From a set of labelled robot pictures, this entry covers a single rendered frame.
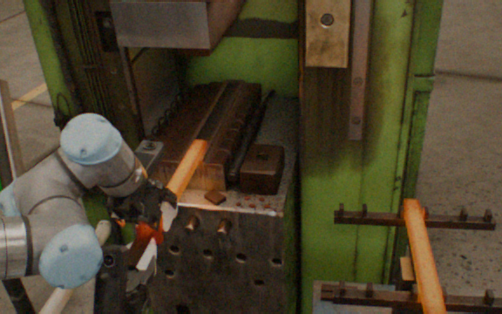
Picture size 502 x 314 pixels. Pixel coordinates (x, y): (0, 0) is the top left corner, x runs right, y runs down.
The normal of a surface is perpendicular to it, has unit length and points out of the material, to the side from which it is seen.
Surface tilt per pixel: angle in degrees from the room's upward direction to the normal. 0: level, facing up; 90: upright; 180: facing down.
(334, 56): 90
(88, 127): 29
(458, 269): 0
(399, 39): 90
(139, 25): 90
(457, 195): 0
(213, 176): 90
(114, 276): 58
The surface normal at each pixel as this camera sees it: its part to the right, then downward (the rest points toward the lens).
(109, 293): -0.19, 0.03
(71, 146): -0.15, -0.47
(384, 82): -0.22, 0.55
